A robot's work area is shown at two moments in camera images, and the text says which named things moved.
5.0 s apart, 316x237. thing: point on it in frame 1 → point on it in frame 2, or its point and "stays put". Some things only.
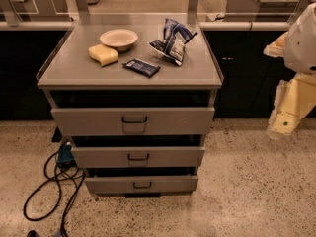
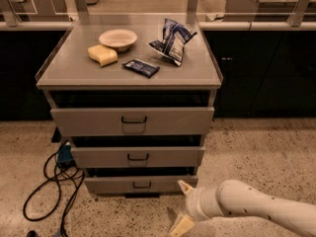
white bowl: [120, 39] stays put
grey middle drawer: [138, 156] stays put
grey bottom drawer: [142, 185] stays put
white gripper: [302, 47] → [194, 202]
